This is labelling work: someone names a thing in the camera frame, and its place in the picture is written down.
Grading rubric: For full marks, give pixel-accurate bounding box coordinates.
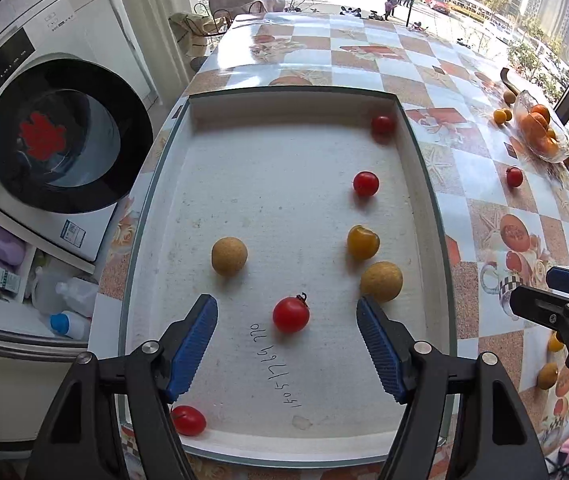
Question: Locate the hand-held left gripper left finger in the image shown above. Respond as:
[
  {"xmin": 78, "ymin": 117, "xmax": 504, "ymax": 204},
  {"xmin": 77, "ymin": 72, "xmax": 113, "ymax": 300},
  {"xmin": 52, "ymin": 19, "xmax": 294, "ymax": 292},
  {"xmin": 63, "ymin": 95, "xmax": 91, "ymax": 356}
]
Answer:
[{"xmin": 24, "ymin": 294, "xmax": 218, "ymax": 480}]

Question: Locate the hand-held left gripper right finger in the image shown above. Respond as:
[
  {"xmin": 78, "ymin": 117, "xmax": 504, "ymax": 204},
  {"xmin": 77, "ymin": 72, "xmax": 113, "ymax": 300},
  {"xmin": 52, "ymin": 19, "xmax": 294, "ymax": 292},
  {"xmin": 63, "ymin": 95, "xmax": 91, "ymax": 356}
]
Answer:
[{"xmin": 357, "ymin": 296, "xmax": 550, "ymax": 480}]

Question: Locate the white shallow tray box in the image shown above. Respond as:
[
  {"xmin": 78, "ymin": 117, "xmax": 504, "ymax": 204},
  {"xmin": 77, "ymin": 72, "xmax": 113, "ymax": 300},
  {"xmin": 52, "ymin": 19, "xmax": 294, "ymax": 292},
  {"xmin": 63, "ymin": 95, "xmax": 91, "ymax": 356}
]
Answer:
[{"xmin": 117, "ymin": 86, "xmax": 457, "ymax": 463}]

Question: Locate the white bottle with blue cap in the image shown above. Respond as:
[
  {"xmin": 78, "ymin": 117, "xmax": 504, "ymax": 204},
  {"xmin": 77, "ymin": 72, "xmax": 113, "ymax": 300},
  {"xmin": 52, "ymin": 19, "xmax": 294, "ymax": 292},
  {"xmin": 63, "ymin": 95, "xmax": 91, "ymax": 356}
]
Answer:
[{"xmin": 49, "ymin": 311, "xmax": 92, "ymax": 341}]

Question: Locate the white plastic bottle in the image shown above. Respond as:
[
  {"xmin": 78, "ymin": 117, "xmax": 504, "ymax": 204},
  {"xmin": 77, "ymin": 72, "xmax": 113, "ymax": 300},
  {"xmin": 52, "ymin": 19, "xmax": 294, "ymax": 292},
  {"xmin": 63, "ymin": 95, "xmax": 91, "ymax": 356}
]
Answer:
[{"xmin": 57, "ymin": 277, "xmax": 100, "ymax": 317}]

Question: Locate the checkered printed tablecloth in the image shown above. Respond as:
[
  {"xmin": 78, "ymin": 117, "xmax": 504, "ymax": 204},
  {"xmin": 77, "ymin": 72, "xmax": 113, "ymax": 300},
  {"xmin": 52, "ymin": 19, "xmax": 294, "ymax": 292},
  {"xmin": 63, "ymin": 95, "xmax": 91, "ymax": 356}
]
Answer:
[{"xmin": 89, "ymin": 10, "xmax": 569, "ymax": 480}]

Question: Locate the clear glass bowl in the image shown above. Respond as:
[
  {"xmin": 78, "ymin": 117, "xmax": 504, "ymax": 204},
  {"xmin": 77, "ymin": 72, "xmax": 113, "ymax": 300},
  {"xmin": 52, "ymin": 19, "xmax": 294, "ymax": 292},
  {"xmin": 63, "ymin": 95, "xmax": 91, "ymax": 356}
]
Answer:
[{"xmin": 513, "ymin": 90, "xmax": 569, "ymax": 163}]

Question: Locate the small white green-label bottle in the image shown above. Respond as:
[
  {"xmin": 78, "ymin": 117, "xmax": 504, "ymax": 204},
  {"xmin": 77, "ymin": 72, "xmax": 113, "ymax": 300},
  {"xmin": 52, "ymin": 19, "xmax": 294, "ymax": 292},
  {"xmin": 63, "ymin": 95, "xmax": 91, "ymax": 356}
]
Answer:
[{"xmin": 0, "ymin": 266, "xmax": 22, "ymax": 293}]

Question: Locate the long curved wooden stick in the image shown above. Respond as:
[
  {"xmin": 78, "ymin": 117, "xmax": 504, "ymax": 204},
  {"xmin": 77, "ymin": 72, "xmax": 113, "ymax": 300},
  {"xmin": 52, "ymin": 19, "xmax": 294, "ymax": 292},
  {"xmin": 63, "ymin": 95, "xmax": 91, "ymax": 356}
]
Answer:
[{"xmin": 499, "ymin": 66, "xmax": 521, "ymax": 92}]

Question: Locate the white washing machine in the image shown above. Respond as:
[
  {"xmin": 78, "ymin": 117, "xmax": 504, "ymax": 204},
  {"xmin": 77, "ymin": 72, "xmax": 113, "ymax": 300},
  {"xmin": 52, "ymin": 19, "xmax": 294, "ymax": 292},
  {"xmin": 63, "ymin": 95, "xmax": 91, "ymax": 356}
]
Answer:
[{"xmin": 0, "ymin": 0, "xmax": 160, "ymax": 263}]

